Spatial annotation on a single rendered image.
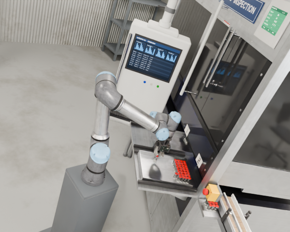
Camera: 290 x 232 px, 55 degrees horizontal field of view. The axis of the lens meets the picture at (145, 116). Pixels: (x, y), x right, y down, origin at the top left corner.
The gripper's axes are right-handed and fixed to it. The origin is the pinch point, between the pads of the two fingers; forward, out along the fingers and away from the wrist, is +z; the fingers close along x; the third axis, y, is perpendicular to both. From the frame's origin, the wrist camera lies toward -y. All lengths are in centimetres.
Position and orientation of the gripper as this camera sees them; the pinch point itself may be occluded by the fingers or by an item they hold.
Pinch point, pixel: (157, 154)
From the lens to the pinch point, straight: 193.9
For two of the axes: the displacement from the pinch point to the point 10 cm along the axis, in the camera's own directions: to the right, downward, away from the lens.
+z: -3.1, 8.1, 5.0
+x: 9.5, 2.0, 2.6
